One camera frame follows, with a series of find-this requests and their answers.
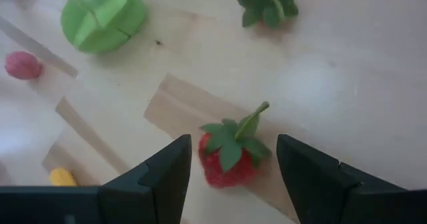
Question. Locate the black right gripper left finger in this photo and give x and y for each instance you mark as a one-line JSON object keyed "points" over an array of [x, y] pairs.
{"points": [[156, 190]]}

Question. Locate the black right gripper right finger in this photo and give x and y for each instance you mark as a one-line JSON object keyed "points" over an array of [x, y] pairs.
{"points": [[320, 190]]}

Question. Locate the red toy strawberry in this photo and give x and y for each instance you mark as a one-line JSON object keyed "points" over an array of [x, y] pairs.
{"points": [[267, 0], [227, 170]]}

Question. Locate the yellow toy chili pepper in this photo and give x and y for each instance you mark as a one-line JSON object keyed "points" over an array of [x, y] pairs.
{"points": [[62, 178]]}

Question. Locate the light green toy starfruit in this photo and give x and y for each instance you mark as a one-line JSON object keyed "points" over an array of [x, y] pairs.
{"points": [[100, 20]]}

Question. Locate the pink round toy fruit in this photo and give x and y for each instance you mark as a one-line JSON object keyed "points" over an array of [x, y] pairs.
{"points": [[22, 65]]}

